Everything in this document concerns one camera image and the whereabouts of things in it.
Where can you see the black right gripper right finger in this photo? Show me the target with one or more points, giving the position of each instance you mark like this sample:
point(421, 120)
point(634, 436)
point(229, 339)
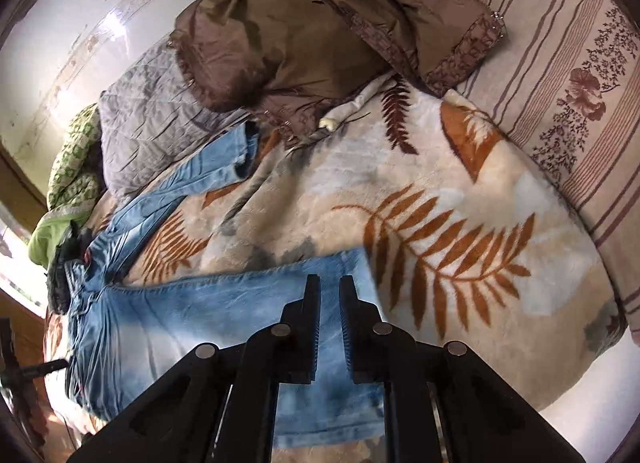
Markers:
point(442, 403)

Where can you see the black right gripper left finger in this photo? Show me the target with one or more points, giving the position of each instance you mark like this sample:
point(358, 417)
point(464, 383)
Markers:
point(217, 404)

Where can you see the light blue denim jeans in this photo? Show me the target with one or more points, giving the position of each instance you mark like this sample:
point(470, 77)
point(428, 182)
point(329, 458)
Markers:
point(123, 339)

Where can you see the cream fern-print fleece blanket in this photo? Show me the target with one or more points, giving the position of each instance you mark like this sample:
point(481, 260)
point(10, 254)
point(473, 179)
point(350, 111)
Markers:
point(465, 237)

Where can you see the dark grey denim garment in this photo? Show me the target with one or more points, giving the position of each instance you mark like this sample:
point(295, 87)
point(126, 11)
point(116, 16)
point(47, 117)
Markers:
point(73, 247)

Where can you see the green white patterned cloth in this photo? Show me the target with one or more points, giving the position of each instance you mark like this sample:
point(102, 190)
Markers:
point(75, 184)

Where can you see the grey quilted pillow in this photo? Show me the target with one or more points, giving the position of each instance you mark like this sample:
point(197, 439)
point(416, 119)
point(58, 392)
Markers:
point(151, 120)

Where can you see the pink striped floral bedsheet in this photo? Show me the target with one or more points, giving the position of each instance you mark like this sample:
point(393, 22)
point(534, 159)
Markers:
point(564, 86)

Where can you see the brown satin garment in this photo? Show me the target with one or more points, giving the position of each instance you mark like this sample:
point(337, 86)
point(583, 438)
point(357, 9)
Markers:
point(289, 62)

